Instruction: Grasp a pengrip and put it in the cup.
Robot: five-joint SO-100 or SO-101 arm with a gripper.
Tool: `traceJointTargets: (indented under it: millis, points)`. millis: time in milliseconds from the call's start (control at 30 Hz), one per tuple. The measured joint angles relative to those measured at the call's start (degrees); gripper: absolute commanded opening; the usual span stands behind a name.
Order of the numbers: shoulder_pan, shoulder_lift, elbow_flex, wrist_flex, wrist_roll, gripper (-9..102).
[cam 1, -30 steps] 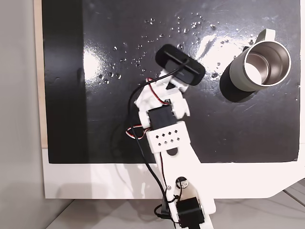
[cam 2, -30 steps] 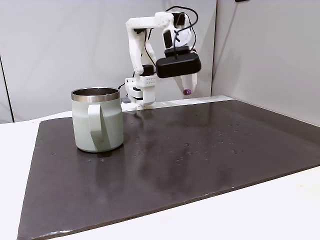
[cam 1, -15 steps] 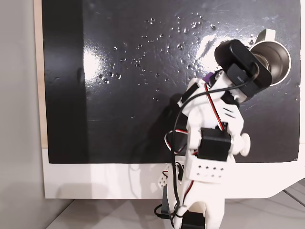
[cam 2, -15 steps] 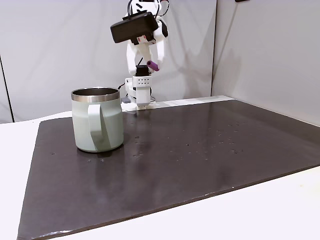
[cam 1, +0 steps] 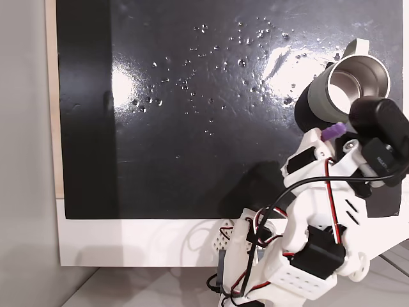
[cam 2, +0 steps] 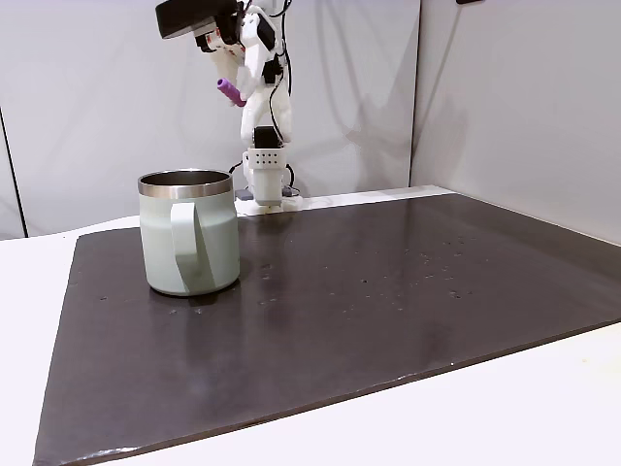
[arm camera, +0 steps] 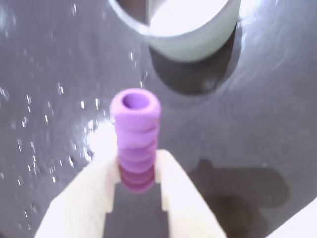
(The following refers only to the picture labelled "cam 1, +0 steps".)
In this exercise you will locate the purple ribbed pen grip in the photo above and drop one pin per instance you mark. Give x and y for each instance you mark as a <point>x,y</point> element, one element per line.
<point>334,131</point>

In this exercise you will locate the grey-green steel cup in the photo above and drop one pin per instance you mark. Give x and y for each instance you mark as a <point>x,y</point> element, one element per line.
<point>319,92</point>

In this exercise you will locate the black glossy mat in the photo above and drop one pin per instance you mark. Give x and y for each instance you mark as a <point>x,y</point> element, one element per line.
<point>191,160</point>

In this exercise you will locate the black camera box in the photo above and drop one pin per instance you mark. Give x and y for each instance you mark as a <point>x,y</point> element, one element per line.
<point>380,118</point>

